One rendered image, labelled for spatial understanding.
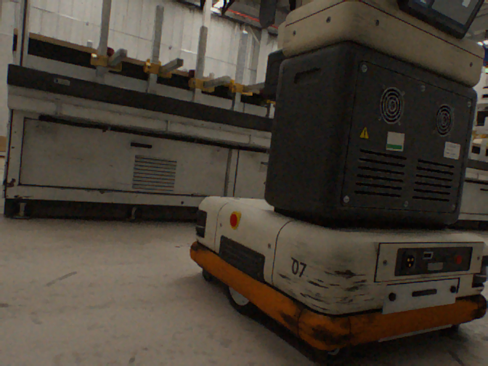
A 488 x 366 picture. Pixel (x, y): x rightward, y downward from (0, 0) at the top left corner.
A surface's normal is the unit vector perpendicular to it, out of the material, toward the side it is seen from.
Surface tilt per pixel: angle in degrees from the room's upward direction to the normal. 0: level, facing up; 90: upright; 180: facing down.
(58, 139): 90
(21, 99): 90
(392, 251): 90
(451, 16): 115
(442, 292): 90
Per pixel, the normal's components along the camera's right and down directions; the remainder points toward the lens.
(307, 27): -0.85, -0.07
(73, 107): 0.50, 0.11
